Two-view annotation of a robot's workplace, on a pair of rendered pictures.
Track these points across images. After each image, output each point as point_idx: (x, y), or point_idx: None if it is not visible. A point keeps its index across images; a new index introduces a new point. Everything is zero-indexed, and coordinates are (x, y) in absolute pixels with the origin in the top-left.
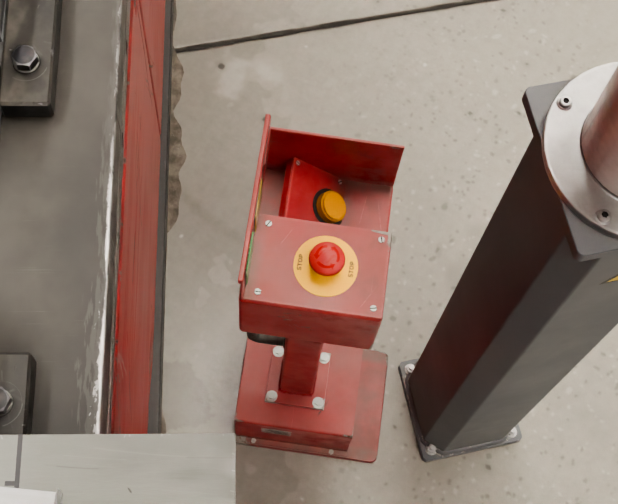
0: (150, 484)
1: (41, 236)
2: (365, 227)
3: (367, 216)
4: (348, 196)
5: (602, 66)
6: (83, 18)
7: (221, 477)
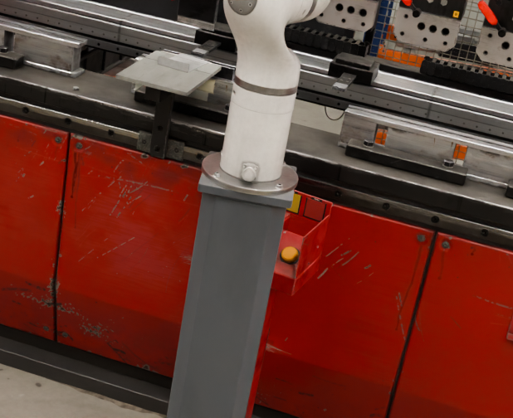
0: (180, 80)
1: (292, 141)
2: (276, 265)
3: (281, 268)
4: (295, 267)
5: (297, 177)
6: (391, 171)
7: (173, 87)
